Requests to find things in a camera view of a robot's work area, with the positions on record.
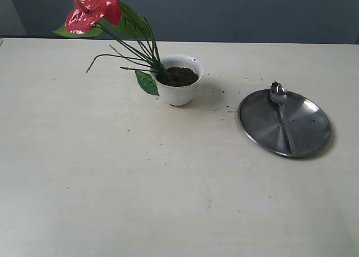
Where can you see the stainless steel spork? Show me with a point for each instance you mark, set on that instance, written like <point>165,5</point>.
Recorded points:
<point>279,96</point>

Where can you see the red artificial flower with leaves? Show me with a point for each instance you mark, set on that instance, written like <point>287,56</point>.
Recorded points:
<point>90,18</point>

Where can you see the white plastic flower pot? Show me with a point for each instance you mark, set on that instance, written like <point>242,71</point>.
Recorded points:
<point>179,96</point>

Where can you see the dark soil in pot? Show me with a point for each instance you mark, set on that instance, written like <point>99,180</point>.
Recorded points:
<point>178,77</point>

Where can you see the fallen green artificial leaf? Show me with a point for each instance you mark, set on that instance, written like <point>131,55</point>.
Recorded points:
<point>147,83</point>

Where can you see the round stainless steel plate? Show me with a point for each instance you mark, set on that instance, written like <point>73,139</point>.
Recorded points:
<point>299,129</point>

